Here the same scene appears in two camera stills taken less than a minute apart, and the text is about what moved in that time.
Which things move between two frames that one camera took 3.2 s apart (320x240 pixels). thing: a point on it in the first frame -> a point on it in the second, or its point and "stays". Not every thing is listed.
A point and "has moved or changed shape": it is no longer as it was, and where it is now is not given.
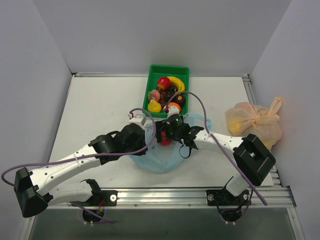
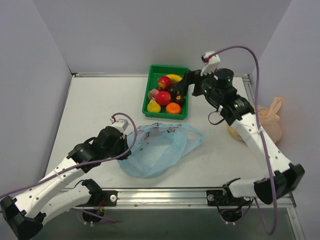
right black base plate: x=222 y=197 stays
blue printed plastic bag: x=160 y=159 has moved or changed shape
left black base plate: x=101 y=198 stays
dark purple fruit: x=169 y=92 stays
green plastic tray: x=156 y=71 stays
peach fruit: x=154 y=94 stays
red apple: x=164 y=141 -> x=163 y=97
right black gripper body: x=163 y=131 -> x=195 y=83
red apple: x=163 y=83 stays
